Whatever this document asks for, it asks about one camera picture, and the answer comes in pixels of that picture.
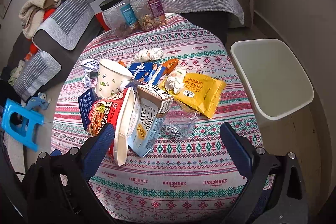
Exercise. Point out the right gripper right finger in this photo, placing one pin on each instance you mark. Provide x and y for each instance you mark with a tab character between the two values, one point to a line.
239	148

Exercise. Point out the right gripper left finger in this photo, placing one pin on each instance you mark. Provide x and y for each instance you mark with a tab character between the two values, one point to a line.
94	150

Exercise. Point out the red instant noodle cup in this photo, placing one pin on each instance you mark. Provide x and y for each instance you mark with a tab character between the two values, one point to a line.
116	111

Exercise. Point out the dark blue box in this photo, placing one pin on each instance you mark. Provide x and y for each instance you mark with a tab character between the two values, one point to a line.
85	102

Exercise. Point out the clear crushed plastic bottle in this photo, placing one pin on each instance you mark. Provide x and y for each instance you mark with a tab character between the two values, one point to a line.
180	121

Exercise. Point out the yellow snack bag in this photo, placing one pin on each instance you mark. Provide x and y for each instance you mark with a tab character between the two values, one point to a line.
200	92

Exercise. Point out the milk tea carton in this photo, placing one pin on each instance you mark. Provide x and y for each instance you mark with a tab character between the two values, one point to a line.
150	109

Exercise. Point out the white paper cup with prints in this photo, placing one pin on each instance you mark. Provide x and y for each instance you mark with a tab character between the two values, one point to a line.
111	75

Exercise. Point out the blue lined paper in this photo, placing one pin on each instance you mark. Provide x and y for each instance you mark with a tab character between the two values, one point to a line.
90	66

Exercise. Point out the tissue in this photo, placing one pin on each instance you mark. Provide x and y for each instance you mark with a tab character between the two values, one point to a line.
174	81
151	54

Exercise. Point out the white plastic trash bin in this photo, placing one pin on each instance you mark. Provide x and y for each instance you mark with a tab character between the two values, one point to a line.
276	83

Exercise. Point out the patterned knitted tablecloth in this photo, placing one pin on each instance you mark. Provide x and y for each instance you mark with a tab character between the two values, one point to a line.
179	181

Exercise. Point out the blue plastic stool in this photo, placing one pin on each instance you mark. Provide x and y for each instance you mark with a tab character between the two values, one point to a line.
24	132

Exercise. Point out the blue toy figure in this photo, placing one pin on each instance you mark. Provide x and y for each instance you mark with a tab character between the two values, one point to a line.
40	101

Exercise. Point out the blue almond snack box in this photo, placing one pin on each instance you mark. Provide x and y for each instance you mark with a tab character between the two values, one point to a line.
147	72

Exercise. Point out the striped grey cushion lower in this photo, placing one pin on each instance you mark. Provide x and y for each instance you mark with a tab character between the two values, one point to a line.
37	72

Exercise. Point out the striped grey cushion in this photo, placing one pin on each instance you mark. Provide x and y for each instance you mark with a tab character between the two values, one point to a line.
69	21
37	72

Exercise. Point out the striped grey cushion upper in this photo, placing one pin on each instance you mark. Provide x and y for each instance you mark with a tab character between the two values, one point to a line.
69	21

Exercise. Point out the jar with teal label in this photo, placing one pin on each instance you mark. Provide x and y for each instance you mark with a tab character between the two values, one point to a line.
119	16

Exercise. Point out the beige folded blanket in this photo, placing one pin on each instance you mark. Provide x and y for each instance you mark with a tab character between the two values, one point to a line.
32	13

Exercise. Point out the jar with purple label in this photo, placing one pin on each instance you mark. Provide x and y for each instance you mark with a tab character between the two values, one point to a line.
149	13

